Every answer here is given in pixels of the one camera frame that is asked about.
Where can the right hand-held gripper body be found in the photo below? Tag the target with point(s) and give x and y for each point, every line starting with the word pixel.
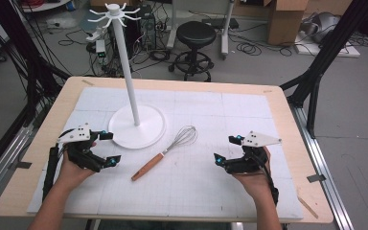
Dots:
pixel 252 159

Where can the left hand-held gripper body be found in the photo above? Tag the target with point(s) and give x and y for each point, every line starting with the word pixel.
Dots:
pixel 83 153

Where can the white hook stand rack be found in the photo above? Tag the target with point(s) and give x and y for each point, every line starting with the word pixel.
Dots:
pixel 131 96

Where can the person's right hand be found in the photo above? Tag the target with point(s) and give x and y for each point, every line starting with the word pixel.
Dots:
pixel 257 185

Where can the person's left hand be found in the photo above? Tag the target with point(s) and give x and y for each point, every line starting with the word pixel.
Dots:
pixel 68 177

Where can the white grid mat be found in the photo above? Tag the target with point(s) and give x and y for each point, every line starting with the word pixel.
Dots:
pixel 204 179

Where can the tan tape piece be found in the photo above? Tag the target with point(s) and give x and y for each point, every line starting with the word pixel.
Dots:
pixel 267 91
pixel 87 82

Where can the light wooden table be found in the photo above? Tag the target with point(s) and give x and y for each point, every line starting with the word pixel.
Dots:
pixel 300 127

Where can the grey tape piece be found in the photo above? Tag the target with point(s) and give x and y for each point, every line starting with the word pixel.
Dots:
pixel 316 178
pixel 22 165

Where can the white power adapter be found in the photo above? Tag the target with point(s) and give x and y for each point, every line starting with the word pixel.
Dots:
pixel 101 51

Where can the white stand leg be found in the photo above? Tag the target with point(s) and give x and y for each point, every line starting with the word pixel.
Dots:
pixel 226 32
pixel 172 28

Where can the black round stool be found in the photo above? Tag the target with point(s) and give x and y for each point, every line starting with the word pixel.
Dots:
pixel 195 34

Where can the black computer tower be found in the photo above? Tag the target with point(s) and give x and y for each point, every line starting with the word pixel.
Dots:
pixel 147 28

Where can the flat black device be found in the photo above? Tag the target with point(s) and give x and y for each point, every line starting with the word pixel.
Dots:
pixel 220 23

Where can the cardboard box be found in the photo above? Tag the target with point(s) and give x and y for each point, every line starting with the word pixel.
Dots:
pixel 284 22

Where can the white floor board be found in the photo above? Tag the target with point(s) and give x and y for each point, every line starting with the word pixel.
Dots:
pixel 332 51

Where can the aluminium rail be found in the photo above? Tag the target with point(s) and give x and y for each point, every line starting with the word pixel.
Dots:
pixel 3 166
pixel 319 159

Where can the black metal frame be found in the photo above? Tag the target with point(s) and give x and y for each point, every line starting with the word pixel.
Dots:
pixel 28 64
pixel 329 48

